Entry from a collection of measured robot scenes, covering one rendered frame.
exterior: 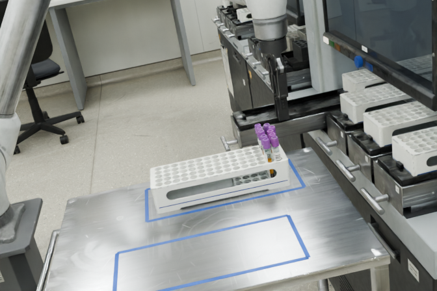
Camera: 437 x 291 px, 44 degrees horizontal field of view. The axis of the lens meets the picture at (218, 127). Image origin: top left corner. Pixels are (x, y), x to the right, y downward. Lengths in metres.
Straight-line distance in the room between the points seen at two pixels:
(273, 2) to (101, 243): 0.72
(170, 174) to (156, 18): 3.89
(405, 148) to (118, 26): 4.05
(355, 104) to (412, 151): 0.30
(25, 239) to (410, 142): 0.97
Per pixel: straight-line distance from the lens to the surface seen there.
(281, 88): 1.45
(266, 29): 1.41
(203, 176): 1.15
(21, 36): 1.53
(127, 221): 1.17
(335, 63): 1.67
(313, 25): 1.79
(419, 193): 1.19
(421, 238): 1.15
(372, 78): 1.60
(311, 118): 1.54
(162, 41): 5.05
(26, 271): 1.56
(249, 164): 1.15
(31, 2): 1.51
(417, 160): 1.18
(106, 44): 5.05
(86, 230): 1.18
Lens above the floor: 1.41
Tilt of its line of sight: 23 degrees down
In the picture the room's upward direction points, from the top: 10 degrees counter-clockwise
